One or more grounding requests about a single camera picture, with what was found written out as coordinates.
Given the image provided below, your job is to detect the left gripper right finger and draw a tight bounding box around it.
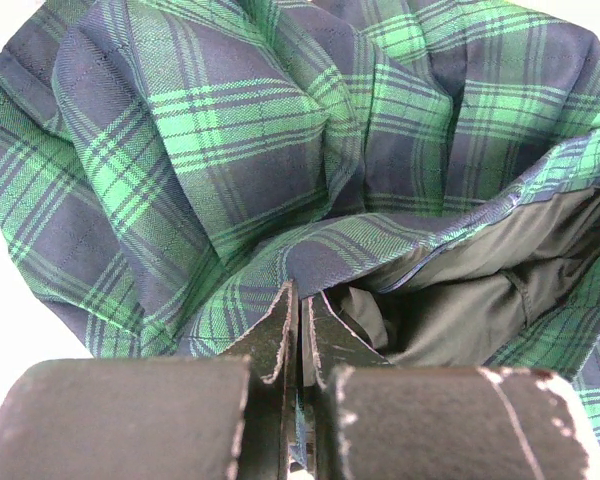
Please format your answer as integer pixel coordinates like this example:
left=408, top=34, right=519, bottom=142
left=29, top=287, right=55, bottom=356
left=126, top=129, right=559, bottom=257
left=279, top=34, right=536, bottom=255
left=301, top=294, right=392, bottom=389

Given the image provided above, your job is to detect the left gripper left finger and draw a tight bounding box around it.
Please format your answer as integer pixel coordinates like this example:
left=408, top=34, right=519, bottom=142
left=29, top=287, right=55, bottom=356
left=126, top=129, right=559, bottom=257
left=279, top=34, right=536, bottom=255
left=220, top=281, right=298, bottom=384

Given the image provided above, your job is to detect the dark green plaid cloth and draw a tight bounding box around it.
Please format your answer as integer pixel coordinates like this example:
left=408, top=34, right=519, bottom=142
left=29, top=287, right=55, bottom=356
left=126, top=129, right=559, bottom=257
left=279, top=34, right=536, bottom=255
left=0, top=1, right=600, bottom=441

